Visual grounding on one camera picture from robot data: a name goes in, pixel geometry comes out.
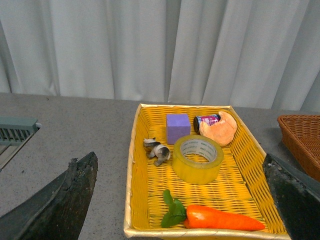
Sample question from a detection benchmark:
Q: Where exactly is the yellow packing tape roll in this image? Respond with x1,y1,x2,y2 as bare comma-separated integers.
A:
172,135,224,185

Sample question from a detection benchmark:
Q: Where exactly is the white curtain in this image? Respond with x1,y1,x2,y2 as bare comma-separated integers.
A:
0,0,320,112

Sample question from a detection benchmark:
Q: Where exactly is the brown wicker basket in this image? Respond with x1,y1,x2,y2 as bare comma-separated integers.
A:
277,114,320,181

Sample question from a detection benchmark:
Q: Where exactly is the orange toy carrot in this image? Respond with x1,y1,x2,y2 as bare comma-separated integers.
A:
160,189,265,231

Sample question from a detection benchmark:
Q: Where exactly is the grey white toy animal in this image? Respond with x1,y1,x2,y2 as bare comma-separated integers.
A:
143,137,171,167

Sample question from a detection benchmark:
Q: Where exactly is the grey plastic rack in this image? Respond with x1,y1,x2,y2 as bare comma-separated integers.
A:
0,116,42,171

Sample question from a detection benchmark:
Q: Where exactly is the purple foam block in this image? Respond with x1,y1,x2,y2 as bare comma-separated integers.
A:
166,113,191,145

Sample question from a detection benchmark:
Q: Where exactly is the plush croissant toy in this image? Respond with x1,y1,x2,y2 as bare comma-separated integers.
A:
199,111,237,147

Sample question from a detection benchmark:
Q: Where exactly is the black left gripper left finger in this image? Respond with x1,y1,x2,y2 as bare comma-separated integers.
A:
0,151,98,240

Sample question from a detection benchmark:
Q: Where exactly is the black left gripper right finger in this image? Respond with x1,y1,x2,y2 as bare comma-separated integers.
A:
262,153,320,240

